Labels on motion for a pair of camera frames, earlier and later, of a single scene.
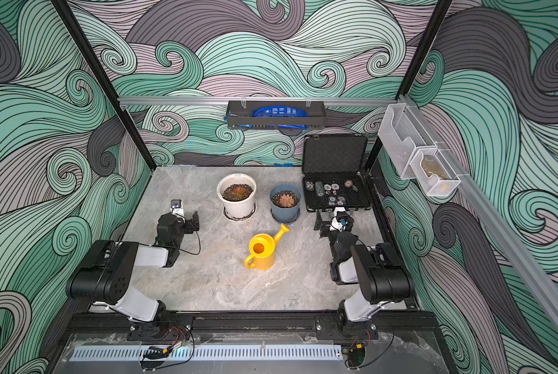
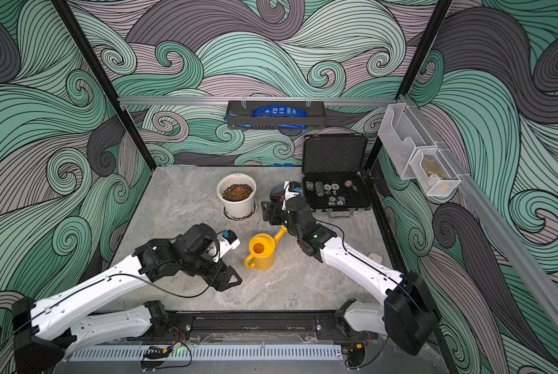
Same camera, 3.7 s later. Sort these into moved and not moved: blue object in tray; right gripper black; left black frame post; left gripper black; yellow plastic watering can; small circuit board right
Moved: left gripper black; right gripper black
Not moved: left black frame post; blue object in tray; yellow plastic watering can; small circuit board right
